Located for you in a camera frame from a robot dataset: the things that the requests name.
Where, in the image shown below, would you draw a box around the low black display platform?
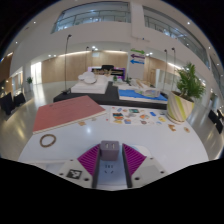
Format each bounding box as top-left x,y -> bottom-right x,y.
53,81 -> 168,110

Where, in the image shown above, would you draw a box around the small distant potted plant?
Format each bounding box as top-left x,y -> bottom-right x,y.
25,76 -> 34,93

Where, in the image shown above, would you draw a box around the white power strip cable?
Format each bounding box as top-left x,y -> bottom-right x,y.
28,159 -> 68,167

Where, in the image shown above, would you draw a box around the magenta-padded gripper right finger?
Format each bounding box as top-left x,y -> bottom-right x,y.
121,142 -> 168,189

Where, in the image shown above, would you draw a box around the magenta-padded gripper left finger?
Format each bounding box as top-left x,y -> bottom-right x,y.
58,143 -> 101,189

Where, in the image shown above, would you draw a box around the potted plant in striped pot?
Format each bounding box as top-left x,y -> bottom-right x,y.
166,62 -> 206,125

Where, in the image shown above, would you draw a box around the small purple-grey charger block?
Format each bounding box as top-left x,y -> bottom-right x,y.
99,140 -> 120,162

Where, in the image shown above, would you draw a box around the white architectural model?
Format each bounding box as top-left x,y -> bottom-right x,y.
70,71 -> 111,95

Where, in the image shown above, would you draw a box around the black piano with purple screen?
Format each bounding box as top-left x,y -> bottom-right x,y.
87,64 -> 126,81

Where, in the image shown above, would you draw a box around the black floor lamp stand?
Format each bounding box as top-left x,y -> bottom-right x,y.
61,33 -> 73,95
162,49 -> 169,93
170,47 -> 177,91

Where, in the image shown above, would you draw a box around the colourful sticker sheet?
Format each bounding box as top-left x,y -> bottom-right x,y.
109,105 -> 150,126

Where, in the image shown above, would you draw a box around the white pillar with arrow signs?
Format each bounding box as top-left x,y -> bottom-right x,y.
128,47 -> 147,81

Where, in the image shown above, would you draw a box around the black lounge seats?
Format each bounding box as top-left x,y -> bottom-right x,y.
208,108 -> 224,134

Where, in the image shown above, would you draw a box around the building model on blue base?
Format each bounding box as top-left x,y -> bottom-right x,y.
118,78 -> 168,104

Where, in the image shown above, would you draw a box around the brown tape ring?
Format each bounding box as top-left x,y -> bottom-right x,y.
39,133 -> 57,149

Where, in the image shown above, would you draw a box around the flat pink board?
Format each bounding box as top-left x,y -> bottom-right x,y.
32,95 -> 107,135

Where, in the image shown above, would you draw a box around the group of black chairs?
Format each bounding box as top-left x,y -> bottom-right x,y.
0,91 -> 27,116

